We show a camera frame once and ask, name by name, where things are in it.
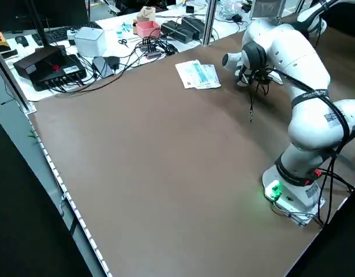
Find white blue face mask packet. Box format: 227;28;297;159
175;59;212;89
196;63;222;91

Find white cube box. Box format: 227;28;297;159
73;26;106;58

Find black monitor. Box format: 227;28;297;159
0;0;90;33

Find black device box with ports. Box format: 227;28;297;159
13;45;87;92

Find black keyboard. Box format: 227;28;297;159
31;25;103;42

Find black cable with silver plug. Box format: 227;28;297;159
248;72;272;123

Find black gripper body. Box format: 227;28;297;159
246;66;270;86

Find grey usb hub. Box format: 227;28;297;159
136;40;178;59

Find pink plastic box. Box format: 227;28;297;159
135;20;162;39

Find aluminium frame post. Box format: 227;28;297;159
202;0;217;47
0;43;37;114

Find grey flat power brick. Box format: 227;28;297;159
92;56;114;78

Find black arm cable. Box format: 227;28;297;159
268;69;355;229

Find black computer mouse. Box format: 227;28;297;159
14;35;30;48

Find black rectangular box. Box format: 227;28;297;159
181;16;206;37
160;20;197;44

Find black plug adapter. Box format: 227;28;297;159
104;55;121;72

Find red yellow emergency stop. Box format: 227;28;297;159
0;31;18;60

